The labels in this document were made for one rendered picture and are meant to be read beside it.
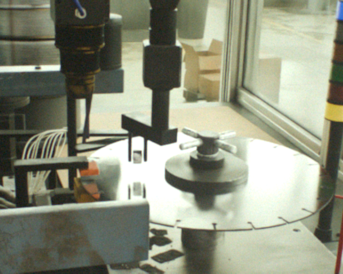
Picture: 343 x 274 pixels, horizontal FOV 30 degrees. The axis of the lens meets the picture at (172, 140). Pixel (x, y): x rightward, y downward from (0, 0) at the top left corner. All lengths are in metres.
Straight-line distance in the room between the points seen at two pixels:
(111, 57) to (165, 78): 0.25
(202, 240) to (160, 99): 0.21
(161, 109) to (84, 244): 0.20
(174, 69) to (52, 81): 0.28
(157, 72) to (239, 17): 1.20
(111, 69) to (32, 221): 0.41
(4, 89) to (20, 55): 0.43
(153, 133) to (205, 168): 0.09
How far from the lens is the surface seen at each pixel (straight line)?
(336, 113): 1.04
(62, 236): 0.63
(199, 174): 0.80
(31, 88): 0.97
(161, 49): 0.73
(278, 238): 0.90
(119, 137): 1.05
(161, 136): 0.75
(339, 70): 1.02
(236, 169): 0.83
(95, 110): 1.81
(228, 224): 0.70
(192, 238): 0.85
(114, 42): 0.97
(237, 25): 1.91
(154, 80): 0.73
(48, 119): 1.47
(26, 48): 1.39
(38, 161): 0.79
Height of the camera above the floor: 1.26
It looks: 19 degrees down
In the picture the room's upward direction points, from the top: 2 degrees clockwise
